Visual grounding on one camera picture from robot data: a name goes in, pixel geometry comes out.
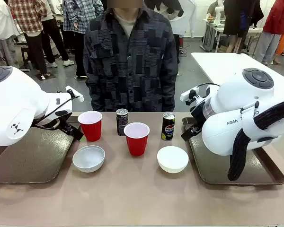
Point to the red plastic party cup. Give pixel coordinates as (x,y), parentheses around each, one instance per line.
(91,131)
(136,144)

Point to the bystander in red jacket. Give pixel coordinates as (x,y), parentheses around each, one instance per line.
(278,16)

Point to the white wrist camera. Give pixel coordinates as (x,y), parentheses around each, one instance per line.
(188,93)
(75,94)

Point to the black drink can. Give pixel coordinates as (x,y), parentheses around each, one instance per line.
(122,124)

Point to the white bowl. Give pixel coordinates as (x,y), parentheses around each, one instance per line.
(172,159)

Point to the person in patchwork jacket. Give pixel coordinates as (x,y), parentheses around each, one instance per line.
(132,71)

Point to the brown plastic serving tray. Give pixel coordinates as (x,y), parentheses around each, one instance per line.
(38,156)
(210,165)

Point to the bystander in blue plaid shirt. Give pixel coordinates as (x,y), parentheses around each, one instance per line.
(78,14)

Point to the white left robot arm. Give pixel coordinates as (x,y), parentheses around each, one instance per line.
(14,106)

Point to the bystander in black coat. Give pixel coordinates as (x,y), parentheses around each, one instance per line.
(239,19)

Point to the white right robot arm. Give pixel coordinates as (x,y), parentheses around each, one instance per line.
(227,106)

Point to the person's left forearm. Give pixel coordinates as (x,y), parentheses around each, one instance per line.
(169,94)

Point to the grey background desk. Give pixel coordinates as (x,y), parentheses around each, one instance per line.
(211,33)

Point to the black Pepsi can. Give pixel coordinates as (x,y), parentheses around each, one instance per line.
(168,128)

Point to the white table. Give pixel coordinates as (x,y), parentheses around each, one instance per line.
(222,63)

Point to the bystander in white top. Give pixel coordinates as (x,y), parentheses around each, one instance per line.
(0,21)

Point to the bystander in red plaid shirt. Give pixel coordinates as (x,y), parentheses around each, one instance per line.
(26,14)

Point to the bystander in white hoodie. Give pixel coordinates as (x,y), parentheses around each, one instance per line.
(184,16)

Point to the person's right forearm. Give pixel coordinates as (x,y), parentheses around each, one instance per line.
(92,94)

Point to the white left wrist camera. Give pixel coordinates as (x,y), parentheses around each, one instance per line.
(75,94)

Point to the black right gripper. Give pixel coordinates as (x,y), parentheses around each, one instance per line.
(197,119)

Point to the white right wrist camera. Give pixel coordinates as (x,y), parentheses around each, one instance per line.
(188,93)

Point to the bystander with white sneakers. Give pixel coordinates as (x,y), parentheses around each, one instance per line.
(54,40)

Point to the bystander in orange trousers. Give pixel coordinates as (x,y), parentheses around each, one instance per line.
(282,43)

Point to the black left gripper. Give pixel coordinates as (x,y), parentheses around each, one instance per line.
(62,113)

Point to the grey bowl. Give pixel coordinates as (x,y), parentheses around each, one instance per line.
(88,159)

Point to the dark stool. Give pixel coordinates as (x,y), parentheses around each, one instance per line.
(26,56)

